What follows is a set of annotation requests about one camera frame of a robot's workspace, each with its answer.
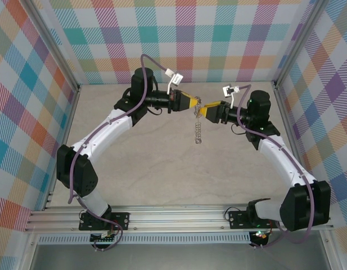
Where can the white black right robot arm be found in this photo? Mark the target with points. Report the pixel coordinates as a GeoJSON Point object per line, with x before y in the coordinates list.
{"type": "Point", "coordinates": [297, 208]}

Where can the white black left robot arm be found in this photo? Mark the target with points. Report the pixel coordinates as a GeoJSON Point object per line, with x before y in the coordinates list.
{"type": "Point", "coordinates": [83, 177]}

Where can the grey metal panel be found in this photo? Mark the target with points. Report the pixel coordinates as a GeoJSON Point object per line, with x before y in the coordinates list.
{"type": "Point", "coordinates": [176, 257]}

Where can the aluminium side rail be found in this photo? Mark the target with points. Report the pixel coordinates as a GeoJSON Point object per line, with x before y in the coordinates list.
{"type": "Point", "coordinates": [72, 112]}
{"type": "Point", "coordinates": [285, 112]}

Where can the aluminium frame post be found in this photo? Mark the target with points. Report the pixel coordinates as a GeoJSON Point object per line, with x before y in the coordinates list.
{"type": "Point", "coordinates": [298, 42]}
{"type": "Point", "coordinates": [57, 45]}

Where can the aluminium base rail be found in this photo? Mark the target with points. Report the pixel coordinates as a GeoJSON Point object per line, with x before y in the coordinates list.
{"type": "Point", "coordinates": [176, 218]}

